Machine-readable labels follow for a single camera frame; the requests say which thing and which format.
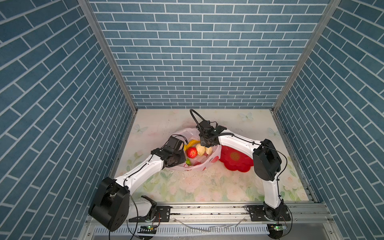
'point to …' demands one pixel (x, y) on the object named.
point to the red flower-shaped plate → (235, 160)
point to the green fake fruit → (188, 162)
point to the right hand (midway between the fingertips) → (203, 139)
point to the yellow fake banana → (190, 143)
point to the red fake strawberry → (192, 152)
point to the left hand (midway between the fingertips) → (185, 158)
